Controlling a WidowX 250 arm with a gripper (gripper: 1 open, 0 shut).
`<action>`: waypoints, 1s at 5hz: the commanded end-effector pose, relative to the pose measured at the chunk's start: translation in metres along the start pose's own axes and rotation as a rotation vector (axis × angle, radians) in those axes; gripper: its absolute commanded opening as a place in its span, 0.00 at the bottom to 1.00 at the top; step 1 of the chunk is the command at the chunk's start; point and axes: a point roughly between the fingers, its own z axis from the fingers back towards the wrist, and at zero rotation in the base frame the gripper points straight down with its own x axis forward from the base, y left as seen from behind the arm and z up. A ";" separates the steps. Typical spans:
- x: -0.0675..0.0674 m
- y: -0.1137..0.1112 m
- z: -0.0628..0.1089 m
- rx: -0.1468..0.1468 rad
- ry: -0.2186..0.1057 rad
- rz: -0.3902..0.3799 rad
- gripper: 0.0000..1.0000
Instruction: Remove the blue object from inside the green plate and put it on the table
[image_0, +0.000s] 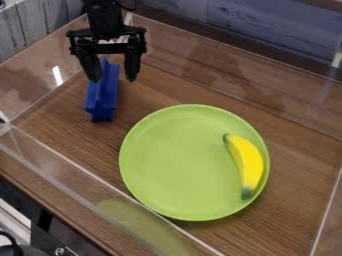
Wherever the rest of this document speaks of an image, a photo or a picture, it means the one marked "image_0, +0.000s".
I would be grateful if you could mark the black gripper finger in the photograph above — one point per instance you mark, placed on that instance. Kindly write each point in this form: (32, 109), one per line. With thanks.
(91, 65)
(131, 63)

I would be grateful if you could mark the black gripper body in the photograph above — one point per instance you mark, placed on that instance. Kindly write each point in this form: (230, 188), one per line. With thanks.
(87, 43)

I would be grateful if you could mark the blue star-shaped block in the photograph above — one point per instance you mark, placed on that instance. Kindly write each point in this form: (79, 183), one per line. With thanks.
(101, 93)

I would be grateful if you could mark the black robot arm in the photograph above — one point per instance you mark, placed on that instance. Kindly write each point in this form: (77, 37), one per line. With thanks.
(104, 17)

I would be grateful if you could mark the green round plate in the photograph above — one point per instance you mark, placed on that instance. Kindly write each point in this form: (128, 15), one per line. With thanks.
(176, 167)

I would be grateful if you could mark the yellow toy banana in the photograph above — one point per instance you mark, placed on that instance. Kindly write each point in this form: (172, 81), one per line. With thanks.
(248, 161)

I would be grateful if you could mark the clear acrylic enclosure wall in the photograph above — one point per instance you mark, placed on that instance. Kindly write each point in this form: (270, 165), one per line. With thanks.
(61, 159)

